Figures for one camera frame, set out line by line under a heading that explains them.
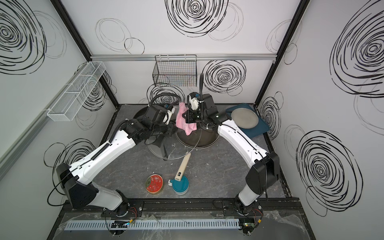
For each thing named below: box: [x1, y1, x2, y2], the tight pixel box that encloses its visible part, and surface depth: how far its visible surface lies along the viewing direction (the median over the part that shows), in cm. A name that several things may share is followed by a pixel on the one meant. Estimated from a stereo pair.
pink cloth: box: [175, 102, 198, 136], surface depth 76 cm
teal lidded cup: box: [168, 176, 190, 196], surface depth 75 cm
